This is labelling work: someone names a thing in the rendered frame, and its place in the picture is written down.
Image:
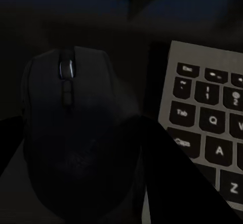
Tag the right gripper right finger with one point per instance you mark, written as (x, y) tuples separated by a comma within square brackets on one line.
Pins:
[(178, 193)]

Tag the mouse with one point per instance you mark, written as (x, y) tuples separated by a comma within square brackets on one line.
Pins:
[(82, 138)]

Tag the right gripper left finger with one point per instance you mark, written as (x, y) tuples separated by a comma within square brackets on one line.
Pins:
[(11, 135)]

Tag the desk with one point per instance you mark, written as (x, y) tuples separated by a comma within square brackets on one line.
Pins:
[(136, 36)]

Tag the keyboard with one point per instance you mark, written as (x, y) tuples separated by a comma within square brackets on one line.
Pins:
[(201, 109)]

